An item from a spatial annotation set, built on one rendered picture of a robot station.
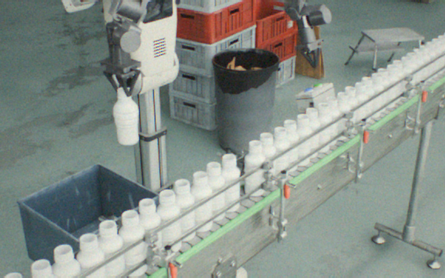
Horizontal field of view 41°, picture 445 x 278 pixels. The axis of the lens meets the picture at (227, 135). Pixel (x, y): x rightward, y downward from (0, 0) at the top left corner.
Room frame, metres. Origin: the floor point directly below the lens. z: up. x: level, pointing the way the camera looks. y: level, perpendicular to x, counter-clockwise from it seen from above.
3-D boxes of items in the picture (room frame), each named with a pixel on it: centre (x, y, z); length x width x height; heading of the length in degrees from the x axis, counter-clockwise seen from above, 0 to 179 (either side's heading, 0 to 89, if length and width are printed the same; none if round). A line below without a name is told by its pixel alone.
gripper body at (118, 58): (1.52, 0.29, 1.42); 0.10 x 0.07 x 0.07; 50
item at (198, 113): (4.24, 0.11, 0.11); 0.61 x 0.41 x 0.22; 145
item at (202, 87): (4.24, 0.11, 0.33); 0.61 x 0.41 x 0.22; 145
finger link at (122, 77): (1.52, 0.28, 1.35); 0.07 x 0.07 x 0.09; 50
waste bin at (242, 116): (3.68, -0.12, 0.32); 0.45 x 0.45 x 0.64
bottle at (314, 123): (1.71, -0.27, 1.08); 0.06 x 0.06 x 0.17
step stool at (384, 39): (5.06, -1.41, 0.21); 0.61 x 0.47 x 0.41; 12
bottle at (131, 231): (1.13, 0.23, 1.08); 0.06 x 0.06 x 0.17
